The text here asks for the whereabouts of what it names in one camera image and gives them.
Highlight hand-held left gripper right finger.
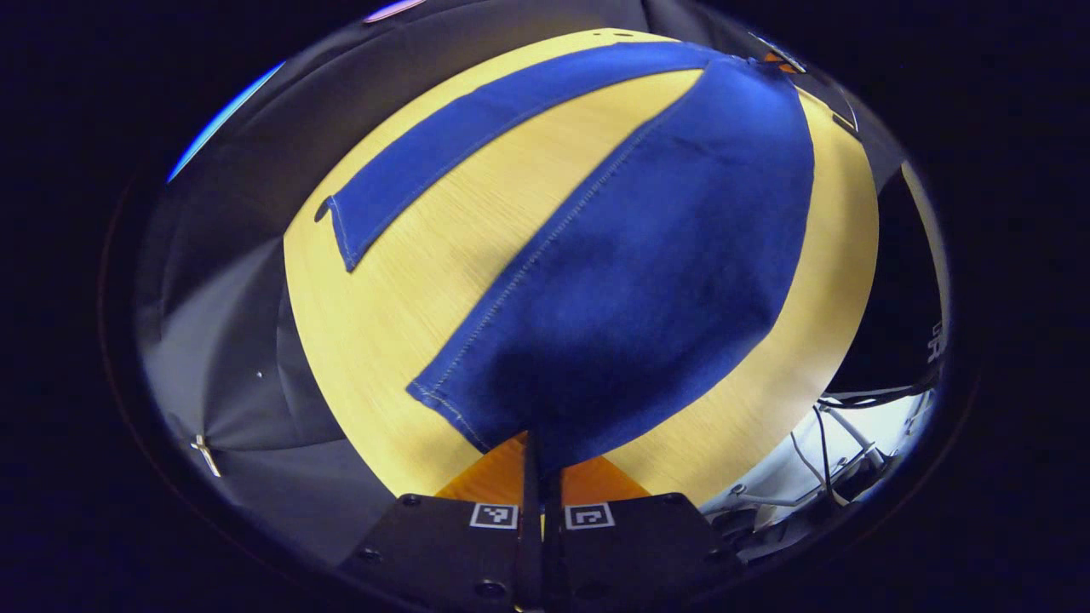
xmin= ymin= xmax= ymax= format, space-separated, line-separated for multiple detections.
xmin=545 ymin=455 xmax=747 ymax=610

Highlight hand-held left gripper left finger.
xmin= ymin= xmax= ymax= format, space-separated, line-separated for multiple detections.
xmin=336 ymin=430 xmax=547 ymax=610

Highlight blue denim jeans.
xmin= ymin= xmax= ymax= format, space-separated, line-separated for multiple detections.
xmin=315 ymin=41 xmax=817 ymax=478

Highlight silver clip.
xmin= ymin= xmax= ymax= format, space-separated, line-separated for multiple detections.
xmin=191 ymin=433 xmax=223 ymax=478

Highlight black backdrop cloth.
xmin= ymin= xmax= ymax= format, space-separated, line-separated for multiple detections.
xmin=136 ymin=0 xmax=648 ymax=563

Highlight black cable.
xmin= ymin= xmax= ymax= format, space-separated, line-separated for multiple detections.
xmin=817 ymin=375 xmax=939 ymax=411

